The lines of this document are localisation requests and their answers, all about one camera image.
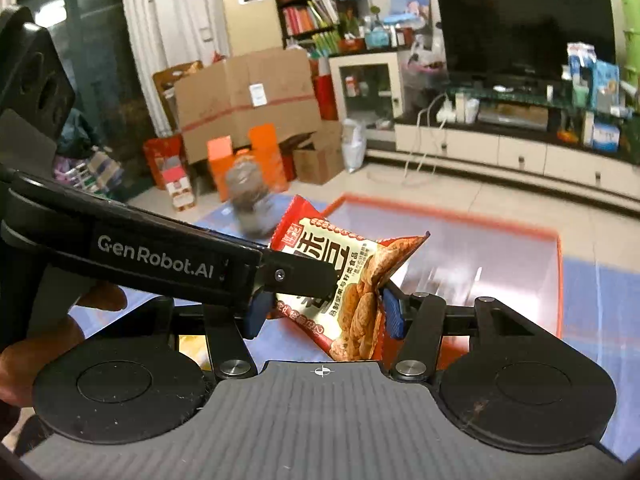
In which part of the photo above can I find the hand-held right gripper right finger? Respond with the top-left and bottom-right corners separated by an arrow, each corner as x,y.
381,282 -> 538,383

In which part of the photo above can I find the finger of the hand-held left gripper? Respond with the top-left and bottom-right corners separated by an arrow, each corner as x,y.
252,245 -> 352,311

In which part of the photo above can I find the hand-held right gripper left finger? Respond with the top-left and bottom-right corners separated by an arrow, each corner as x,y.
150,292 -> 276,381

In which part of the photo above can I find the red snack packet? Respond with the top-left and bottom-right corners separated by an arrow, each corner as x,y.
267,195 -> 432,362

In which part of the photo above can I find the person's left hand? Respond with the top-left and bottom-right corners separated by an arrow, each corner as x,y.
0,281 -> 129,406

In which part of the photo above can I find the red white carton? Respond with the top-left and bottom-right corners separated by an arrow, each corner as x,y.
164,165 -> 197,212

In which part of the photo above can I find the pile of colourful packets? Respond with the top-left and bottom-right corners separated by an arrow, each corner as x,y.
55,145 -> 126,201

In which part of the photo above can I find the red gift box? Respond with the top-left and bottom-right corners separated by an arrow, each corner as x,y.
143,135 -> 188,191

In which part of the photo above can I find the glass jar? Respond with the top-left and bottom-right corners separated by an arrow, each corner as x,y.
225,152 -> 281,236

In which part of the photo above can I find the orange carton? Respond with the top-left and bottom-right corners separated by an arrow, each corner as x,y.
206,137 -> 241,203
247,122 -> 290,193

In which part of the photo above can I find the small cardboard box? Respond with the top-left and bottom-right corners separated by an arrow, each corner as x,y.
292,120 -> 346,186

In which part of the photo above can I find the white plastic bag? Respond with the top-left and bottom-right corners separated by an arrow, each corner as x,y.
341,119 -> 367,173

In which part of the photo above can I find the large cardboard box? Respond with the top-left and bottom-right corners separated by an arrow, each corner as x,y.
172,47 -> 323,166

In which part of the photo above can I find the tall red box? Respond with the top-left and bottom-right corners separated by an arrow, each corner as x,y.
312,57 -> 337,121

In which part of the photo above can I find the white tv stand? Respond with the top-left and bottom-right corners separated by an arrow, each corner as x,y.
392,85 -> 640,183

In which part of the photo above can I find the white glass door cabinet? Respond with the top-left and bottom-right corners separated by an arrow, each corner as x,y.
327,51 -> 406,123

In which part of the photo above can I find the blue checked tablecloth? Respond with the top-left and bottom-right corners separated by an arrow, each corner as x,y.
70,195 -> 640,461

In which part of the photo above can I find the white curtain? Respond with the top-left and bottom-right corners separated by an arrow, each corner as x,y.
119,0 -> 236,141

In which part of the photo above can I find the dark glass door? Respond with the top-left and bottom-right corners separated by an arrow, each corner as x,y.
15,0 -> 156,201

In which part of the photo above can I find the silver media player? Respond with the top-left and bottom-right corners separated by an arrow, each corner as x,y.
477,102 -> 548,131

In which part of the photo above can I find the beige standing air conditioner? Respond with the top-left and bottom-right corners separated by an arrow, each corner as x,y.
220,0 -> 285,58

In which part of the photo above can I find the bookshelf with books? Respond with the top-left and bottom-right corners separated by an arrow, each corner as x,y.
270,0 -> 371,58

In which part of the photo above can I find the blue tissue pack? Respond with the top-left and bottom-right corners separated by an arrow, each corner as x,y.
582,112 -> 621,151
590,60 -> 621,111

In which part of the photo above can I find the framed picture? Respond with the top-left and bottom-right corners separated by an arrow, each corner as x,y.
390,0 -> 433,28

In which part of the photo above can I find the black television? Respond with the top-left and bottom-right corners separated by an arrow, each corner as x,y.
432,0 -> 617,83

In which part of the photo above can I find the green plastic storage tower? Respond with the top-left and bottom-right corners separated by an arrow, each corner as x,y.
619,0 -> 640,91

